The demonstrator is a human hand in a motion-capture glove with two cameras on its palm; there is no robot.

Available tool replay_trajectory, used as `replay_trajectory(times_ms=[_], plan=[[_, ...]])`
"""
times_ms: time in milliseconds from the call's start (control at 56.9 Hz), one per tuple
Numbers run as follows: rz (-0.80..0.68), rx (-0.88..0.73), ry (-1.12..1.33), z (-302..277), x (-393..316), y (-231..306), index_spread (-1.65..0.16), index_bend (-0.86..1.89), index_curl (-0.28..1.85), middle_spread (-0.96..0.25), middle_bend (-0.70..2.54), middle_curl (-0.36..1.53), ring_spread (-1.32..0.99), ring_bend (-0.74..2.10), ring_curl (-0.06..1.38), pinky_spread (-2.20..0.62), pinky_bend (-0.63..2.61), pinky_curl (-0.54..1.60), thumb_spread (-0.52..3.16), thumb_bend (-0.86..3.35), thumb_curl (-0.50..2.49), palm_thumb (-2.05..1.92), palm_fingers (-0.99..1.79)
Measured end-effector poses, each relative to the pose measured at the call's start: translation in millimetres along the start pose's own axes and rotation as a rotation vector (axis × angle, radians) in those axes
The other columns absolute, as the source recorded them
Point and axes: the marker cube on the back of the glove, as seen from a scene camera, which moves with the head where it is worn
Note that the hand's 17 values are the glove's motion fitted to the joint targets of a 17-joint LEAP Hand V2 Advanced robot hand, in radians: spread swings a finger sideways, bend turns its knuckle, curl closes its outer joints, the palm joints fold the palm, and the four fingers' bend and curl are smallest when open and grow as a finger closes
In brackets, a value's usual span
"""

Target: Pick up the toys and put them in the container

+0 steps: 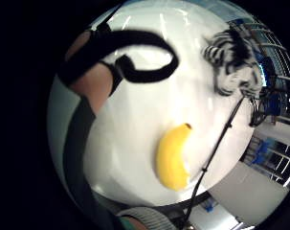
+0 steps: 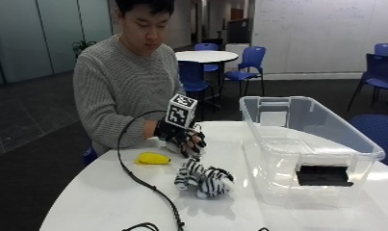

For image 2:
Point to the white cube with black markers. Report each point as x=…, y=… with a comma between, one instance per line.
x=181, y=112

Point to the yellow toy banana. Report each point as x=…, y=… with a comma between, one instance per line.
x=152, y=158

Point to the zebra soft toy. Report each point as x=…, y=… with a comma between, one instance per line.
x=206, y=179

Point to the blue chair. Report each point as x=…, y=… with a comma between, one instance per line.
x=385, y=48
x=193, y=78
x=206, y=47
x=89, y=156
x=249, y=61
x=383, y=75
x=379, y=138

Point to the person in grey sweater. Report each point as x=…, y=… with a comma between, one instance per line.
x=116, y=83

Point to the round white table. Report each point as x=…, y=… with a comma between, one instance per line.
x=206, y=56

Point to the clear plastic storage bin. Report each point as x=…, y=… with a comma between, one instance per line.
x=313, y=150

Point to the black flat box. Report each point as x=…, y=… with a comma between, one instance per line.
x=324, y=175

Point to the black cabinet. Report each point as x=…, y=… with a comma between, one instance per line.
x=238, y=31

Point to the green potted plant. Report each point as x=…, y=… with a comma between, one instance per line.
x=81, y=46

